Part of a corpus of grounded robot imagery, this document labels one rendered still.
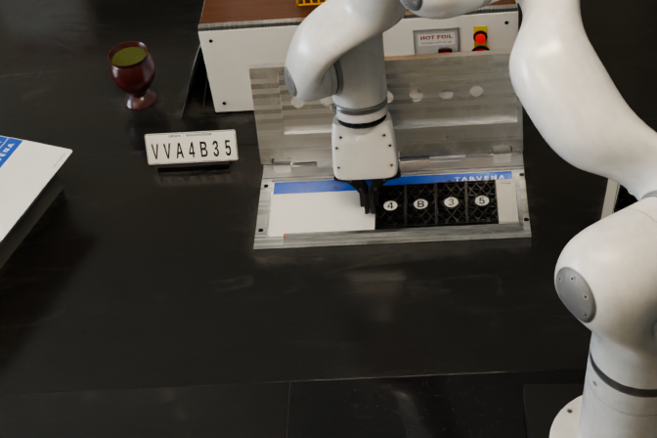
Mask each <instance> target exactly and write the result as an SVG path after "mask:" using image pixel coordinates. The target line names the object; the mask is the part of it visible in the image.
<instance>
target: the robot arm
mask: <svg viewBox="0 0 657 438"><path fill-rule="evenodd" d="M497 1H500V0H327V1H325V2H324V3H323V4H321V5H320V6H319V7H318V8H316V9H315V10H314V11H313V12H312V13H311V14H310V15H309V16H308V17H307V18H306V19H305V20H304V21H303V22H302V23H301V25H300V26H299V27H298V28H297V30H296V31H295V33H294V36H293V38H292V40H291V43H290V46H289V49H288V52H287V56H286V60H285V77H284V79H285V86H286V88H287V91H288V92H289V94H290V95H291V96H292V97H293V98H294V99H296V100H298V101H301V102H311V101H317V100H320V99H323V98H326V97H330V96H332V99H333V104H330V111H331V112H335V114H336V116H335V117H334V120H333V124H332V134H331V141H332V162H333V171H334V176H333V179H334V180H335V181H339V182H347V183H348V184H350V185H351V186H352V187H354V188H355V189H356V190H357V192H358V193H359V195H360V204H361V207H364V208H365V214H369V213H370V210H371V214H374V213H375V207H376V206H379V197H378V191H379V188H380V187H381V186H382V185H383V184H384V183H386V182H387V180H393V179H397V178H400V177H401V170H400V167H399V165H398V151H397V143H396V137H395V131H394V126H393V122H392V119H391V116H390V113H389V112H388V99H387V85H386V73H385V60H384V48H383V35H382V33H383V32H385V31H386V30H388V29H390V28H391V27H393V26H394V25H396V24H397V23H398V22H399V21H400V20H401V19H402V17H403V16H404V15H405V14H406V12H407V10H410V11H411V12H413V13H414V14H416V15H419V16H421V17H424V18H427V19H433V20H444V19H450V18H454V17H458V16H461V15H464V14H467V13H469V12H472V11H474V10H477V9H480V8H482V7H485V6H487V5H490V4H492V3H495V2H497ZM515 1H517V2H518V4H519V5H520V7H521V10H522V15H523V19H522V24H521V26H520V29H519V32H518V35H517V37H516V40H515V42H514V45H513V48H512V51H511V55H510V59H509V75H510V80H511V83H512V86H513V88H514V90H515V92H516V94H517V96H518V98H519V100H520V102H521V103H522V105H523V107H524V109H526V111H527V113H528V114H529V116H530V118H531V119H532V121H533V123H534V124H535V126H536V127H537V129H538V130H539V132H540V133H541V135H542V136H543V138H544V139H545V140H546V142H547V143H548V144H549V146H550V147H551V148H552V149H553V150H554V151H555V152H556V153H557V154H558V155H559V156H560V157H562V158H563V159H564V160H565V161H567V162H568V163H570V164H571V165H573V166H575V167H577V168H579V169H582V170H584V171H588V172H590V173H593V174H597V175H600V176H603V177H606V178H609V179H611V180H613V181H615V182H617V183H619V184H620V185H622V186H624V187H625V188H626V189H627V190H629V191H630V192H631V193H632V194H633V195H634V196H635V197H636V199H637V200H638V202H636V203H634V204H632V205H630V206H628V207H626V208H624V209H622V210H620V211H618V212H615V213H613V214H611V215H609V216H607V217H605V218H603V219H601V220H599V221H598V222H596V223H594V224H592V225H590V226H588V227H587V228H585V229H584V230H583V231H582V232H580V233H579V234H577V235H576V236H575V237H574V238H573V239H572V240H570V241H569V242H568V243H567V244H566V246H565V247H564V248H563V250H562V252H561V254H560V256H559V258H558V260H557V263H556V267H555V272H554V284H555V289H556V291H557V294H558V296H559V298H560V299H561V301H562V302H563V304H564V305H565V306H566V307H567V309H568V310H569V311H570V312H571V313H572V314H573V315H574V316H575V317H576V318H577V319H578V320H579V321H580V322H581V323H582V324H583V325H585V326H586V327H587V328H588V329H590V330H591V344H590V351H589V357H588V364H587V371H586V378H585V385H584V392H583V395H582V396H580V397H578V398H576V399H574V400H573V401H571V402H570V403H568V404H567V405H566V406H565V407H564V408H563V409H562V410H561V411H560V412H559V413H558V415H557V416H556V418H555V419H554V421H553V424H552V426H551V429H550V434H549V438H657V132H656V131H654V130H653V129H651V128H650V127H649V126H648V125H647V124H646V123H644V122H643V121H642V120H641V119H640V118H639V117H638V116H637V115H636V114H635V113H634V111H633V110H632V109H631V108H630V107H629V105H628V104H627V103H626V101H625V100H624V99H623V97H622V95H621V94H620V92H619V91H618V89H617V88H616V86H615V84H614V83H613V81H612V79H611V77H610V76H609V74H608V72H607V71H606V69H605V67H604V65H603V64H602V62H601V60H600V59H599V57H598V55H597V54H596V52H595V50H594V48H593V46H592V45H591V43H590V41H589V39H588V37H587V34H586V32H585V29H584V25H583V22H582V17H581V8H580V0H515ZM370 179H372V181H371V184H370V188H369V185H368V184H367V183H366V182H365V180H370Z"/></svg>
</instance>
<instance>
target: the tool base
mask: <svg viewBox="0 0 657 438"><path fill-rule="evenodd" d="M465 158H466V160H459V161H439V162H430V157H429V155H423V156H403V157H400V152H398V165H399V167H400V170H401V176H409V175H429V174H449V173H468V172H488V171H507V170H510V171H512V173H513V179H515V180H519V186H520V194H521V204H522V214H523V224H524V230H514V231H492V232H470V233H448V234H426V235H403V236H382V237H359V238H338V239H315V240H294V241H285V240H284V237H277V238H270V237H268V230H269V221H270V212H271V203H272V194H273V186H274V183H276V182H290V181H311V180H330V179H333V176H334V171H333V167H323V168H318V166H317V161H308V162H291V159H290V157H284V158H274V163H270V164H263V166H264V169H263V177H262V182H261V190H260V199H259V206H258V214H257V222H256V230H255V239H254V247H253V250H254V255H255V259H261V258H284V257H306V256H330V255H352V254H375V253H397V252H421V251H443V250H466V249H488V248H511V247H531V246H532V235H531V227H530V217H529V208H528V199H527V191H526V181H525V172H524V163H523V154H522V151H518V152H511V151H510V147H493V152H492V153H466V154H465ZM520 173H524V176H519V174H520ZM266 184H267V185H269V187H268V188H264V185H266ZM524 218H529V221H524ZM259 229H263V232H258V230H259Z"/></svg>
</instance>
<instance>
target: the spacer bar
mask: <svg viewBox="0 0 657 438"><path fill-rule="evenodd" d="M496 185H497V198H498V211H499V224H508V223H519V220H518V209H517V197H516V187H515V179H500V180H496Z"/></svg>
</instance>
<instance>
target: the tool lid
mask: <svg viewBox="0 0 657 438"><path fill-rule="evenodd" d="M511 51H512V49H505V50H489V51H472V52H456V53H440V54H423V55H407V56H391V57H384V60H385V73H386V85H387V91H389V92H391V93H392V95H393V99H392V100H391V101H389V102H388V112H389V113H390V116H391V119H392V122H393V126H394V131H395V137H396V143H397V151H398V152H401V157H403V156H423V155H429V157H430V162H439V161H459V160H466V158H465V154H466V153H491V152H492V147H512V151H513V152H518V151H523V114H522V103H521V102H520V100H519V98H518V96H517V94H516V92H515V90H514V88H513V86H512V83H511V80H510V75H509V59H510V55H511ZM249 77H250V85H251V92H252V100H253V107H254V115H255V123H256V130H257V138H258V146H259V153H260V161H261V164H270V163H272V160H273V158H284V157H290V159H291V162H308V161H317V166H318V168H323V167H333V162H332V141H331V134H332V124H333V120H334V117H335V116H336V114H335V112H331V111H330V105H325V104H324V103H323V102H322V100H321V99H320V100H317V101H311V102H304V105H303V106H301V107H297V106H295V105H294V104H293V103H292V101H291V100H292V98H293V97H292V96H291V95H290V94H289V92H288V91H287V88H286V86H285V79H284V77H285V63H276V64H260V65H250V66H249ZM473 86H480V87H481V88H482V89H483V93H482V94H481V95H480V96H478V97H474V96H472V95H471V94H470V92H469V91H470V89H471V88H472V87H473ZM446 87H448V88H450V89H452V91H453V95H452V96H451V97H450V98H443V97H441V95H440V91H441V89H443V88H446ZM415 89H418V90H420V91H421V92H422V94H423V95H422V97H421V98H420V99H419V100H414V99H412V98H411V96H410V93H411V92H412V91H413V90H415Z"/></svg>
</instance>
